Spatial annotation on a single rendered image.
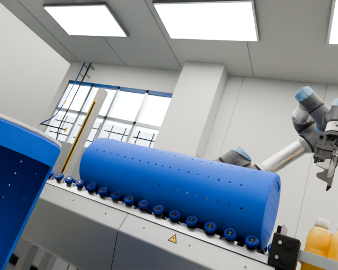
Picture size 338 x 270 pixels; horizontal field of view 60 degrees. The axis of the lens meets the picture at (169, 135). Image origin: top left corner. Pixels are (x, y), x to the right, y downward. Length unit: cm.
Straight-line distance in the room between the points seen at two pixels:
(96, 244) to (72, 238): 14
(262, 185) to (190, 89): 353
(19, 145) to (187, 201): 61
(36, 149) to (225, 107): 385
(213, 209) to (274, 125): 329
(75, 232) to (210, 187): 64
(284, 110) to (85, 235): 353
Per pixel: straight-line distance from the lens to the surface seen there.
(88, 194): 142
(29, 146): 88
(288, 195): 399
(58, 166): 374
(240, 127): 434
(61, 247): 149
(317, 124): 140
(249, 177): 111
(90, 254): 136
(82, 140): 221
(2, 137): 87
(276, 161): 168
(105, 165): 137
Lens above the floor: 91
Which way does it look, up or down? 17 degrees up
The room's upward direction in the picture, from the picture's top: 20 degrees clockwise
